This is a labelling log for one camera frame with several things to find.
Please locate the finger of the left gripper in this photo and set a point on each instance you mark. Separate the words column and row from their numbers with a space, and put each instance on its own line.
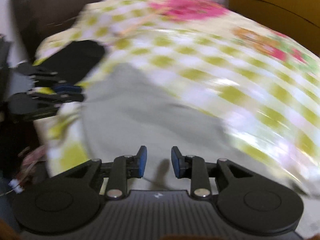
column 57, row 98
column 67, row 89

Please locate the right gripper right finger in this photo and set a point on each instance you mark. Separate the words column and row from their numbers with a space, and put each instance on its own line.
column 240, row 202

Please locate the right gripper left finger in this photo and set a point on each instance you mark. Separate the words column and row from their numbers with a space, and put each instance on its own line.
column 72, row 199

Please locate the grey-green pants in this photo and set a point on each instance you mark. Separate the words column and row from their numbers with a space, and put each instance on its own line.
column 125, row 111

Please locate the black folded garment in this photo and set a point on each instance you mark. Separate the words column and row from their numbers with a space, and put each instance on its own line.
column 76, row 60

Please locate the brown wooden wardrobe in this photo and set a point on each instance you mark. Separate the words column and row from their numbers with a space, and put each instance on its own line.
column 298, row 19

